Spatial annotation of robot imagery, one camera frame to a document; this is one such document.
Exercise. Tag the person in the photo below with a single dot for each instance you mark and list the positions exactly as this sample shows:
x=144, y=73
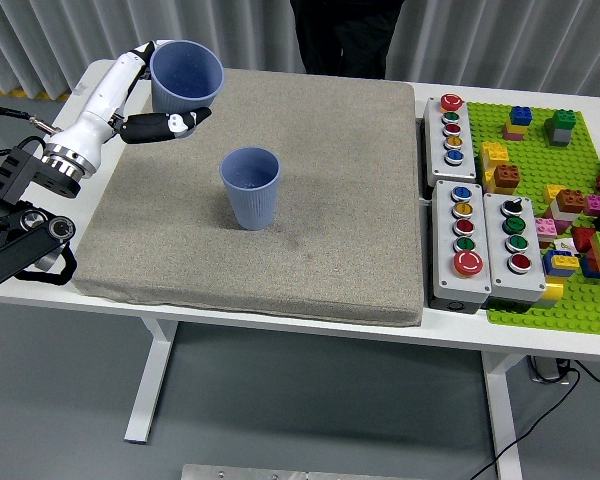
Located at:
x=345, y=35

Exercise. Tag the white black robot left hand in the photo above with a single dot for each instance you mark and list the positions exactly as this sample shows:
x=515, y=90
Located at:
x=97, y=120

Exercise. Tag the red building block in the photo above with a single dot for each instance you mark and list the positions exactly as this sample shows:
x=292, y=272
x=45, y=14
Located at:
x=582, y=239

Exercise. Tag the magenta building block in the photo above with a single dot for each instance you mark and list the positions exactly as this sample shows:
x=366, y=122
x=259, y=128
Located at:
x=596, y=204

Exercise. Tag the white pleated curtain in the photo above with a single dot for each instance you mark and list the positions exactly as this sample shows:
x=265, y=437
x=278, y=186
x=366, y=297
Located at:
x=230, y=25

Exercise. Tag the grey five-button control box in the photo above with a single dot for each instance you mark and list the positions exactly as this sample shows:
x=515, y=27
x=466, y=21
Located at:
x=437, y=150

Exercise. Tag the grey box with selector switch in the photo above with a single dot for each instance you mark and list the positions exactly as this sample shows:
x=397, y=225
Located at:
x=497, y=270

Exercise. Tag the pink building block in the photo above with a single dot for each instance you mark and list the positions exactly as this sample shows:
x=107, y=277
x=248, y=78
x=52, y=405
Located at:
x=506, y=131
x=545, y=227

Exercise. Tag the brown building block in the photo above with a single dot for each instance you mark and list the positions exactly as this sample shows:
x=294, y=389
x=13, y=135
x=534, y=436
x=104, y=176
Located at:
x=506, y=175
x=570, y=199

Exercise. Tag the grey power strip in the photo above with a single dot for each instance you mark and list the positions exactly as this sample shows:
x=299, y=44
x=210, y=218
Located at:
x=545, y=371

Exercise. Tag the yellow round building block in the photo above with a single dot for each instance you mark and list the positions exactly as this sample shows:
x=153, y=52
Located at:
x=554, y=291

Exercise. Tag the white building block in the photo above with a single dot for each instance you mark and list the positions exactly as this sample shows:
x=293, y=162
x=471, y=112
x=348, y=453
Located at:
x=562, y=214

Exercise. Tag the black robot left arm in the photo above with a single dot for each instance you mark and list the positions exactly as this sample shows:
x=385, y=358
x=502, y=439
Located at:
x=15, y=240

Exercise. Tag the grey building block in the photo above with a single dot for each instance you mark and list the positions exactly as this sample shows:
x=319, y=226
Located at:
x=560, y=136

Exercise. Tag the white table leg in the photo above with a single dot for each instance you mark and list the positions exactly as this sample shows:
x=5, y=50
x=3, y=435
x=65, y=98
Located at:
x=150, y=380
x=502, y=410

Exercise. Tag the green studded baseplate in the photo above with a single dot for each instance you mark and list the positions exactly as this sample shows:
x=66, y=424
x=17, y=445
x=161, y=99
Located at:
x=535, y=165

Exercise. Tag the blue ribbed cup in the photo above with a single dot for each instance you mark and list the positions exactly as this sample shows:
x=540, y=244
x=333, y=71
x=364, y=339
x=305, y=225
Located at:
x=252, y=200
x=185, y=70

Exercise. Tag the blue building block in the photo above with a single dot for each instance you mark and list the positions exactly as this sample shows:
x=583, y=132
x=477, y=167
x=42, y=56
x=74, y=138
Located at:
x=521, y=115
x=550, y=265
x=591, y=269

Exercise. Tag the grey box large red button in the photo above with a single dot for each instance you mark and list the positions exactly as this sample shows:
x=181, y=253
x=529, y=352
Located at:
x=442, y=270

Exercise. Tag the grey-brown fabric mat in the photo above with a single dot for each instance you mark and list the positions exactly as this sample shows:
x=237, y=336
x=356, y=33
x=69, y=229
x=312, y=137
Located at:
x=305, y=225

